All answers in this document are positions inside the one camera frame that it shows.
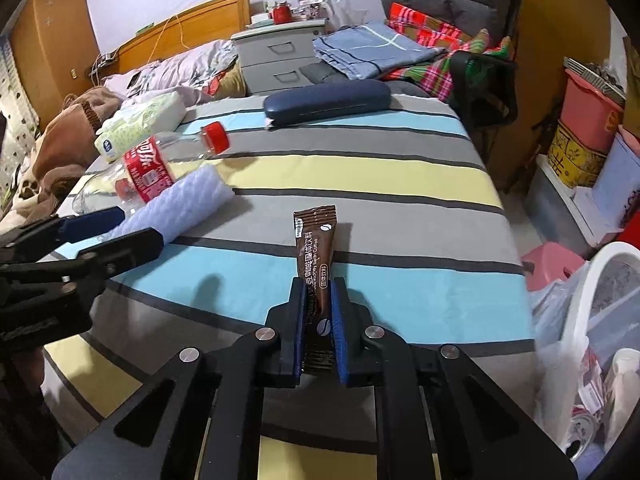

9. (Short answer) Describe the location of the navy glasses case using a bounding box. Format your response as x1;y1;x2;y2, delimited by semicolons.
263;79;392;128

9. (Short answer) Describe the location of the mustard pillow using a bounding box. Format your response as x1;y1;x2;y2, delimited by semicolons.
207;72;248;101

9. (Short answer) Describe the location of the power strip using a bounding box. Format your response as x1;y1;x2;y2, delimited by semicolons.
90;52;121;78

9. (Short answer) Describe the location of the white ribbed sponge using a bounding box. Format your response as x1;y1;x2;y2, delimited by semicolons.
107;165;235;241

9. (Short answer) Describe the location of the black chair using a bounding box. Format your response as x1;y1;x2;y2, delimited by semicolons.
374;0;526;136

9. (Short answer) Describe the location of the yellow tin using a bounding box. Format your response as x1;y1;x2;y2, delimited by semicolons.
546;119;613;190

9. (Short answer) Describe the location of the grey storage box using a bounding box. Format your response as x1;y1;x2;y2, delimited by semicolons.
525;155;601;248

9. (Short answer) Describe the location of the dark grey cloth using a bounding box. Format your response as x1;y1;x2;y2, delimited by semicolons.
305;67;351;83

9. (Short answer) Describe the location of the brown paper bag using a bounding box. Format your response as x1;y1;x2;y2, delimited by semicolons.
622;35;640;136

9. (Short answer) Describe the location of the patterned curtain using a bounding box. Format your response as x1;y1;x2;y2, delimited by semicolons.
0;35;41;161

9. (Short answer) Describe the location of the yellow cable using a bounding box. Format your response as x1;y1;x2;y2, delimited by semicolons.
150;12;186;61

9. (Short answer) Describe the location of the red box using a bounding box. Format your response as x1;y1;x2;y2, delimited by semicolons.
615;225;640;251

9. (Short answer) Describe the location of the wooden door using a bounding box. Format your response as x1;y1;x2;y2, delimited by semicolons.
10;0;101;131

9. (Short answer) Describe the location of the pink bucket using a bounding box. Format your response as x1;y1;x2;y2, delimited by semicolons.
559;67;626;151

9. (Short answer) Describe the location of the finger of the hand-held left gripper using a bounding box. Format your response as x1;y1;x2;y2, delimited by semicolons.
0;227;165;311
0;207;126;266

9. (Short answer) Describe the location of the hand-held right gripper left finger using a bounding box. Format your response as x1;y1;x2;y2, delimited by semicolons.
52;276;308;480

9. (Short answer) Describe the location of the paw print blanket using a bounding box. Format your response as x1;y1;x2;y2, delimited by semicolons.
0;145;51;221

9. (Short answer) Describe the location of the folded blue cloth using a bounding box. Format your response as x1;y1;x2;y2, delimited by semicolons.
312;22;441;81

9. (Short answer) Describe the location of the brown coffee sachet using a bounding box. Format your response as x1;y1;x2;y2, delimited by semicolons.
292;205;338;373

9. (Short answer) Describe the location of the pale blue cylinder container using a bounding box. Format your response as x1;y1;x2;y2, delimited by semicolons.
590;132;640;228

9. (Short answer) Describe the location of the grey nightstand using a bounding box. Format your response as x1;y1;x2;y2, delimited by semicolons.
231;19;331;96

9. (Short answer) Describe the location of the red plaid blanket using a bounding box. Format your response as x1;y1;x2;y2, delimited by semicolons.
385;2;516;101

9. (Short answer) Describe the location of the brown blanket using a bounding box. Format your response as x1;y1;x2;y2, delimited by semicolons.
32;85;126;201

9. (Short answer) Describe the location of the wooden headboard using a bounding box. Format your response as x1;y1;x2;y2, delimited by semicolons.
117;0;251;73

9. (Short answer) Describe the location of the clear bottle with red label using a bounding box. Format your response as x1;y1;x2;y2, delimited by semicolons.
72;121;231;221

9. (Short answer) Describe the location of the pink bedding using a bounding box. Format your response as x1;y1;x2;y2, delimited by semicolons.
102;40;238;106

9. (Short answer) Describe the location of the wooden wardrobe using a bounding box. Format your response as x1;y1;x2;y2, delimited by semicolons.
515;0;611;191

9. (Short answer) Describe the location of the pink stool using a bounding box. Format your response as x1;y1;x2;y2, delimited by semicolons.
520;241;586;293

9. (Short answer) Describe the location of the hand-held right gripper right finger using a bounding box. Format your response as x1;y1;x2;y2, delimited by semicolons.
330;276;578;480

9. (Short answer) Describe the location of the green tissue pack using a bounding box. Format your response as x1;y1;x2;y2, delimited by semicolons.
95;91;186;163

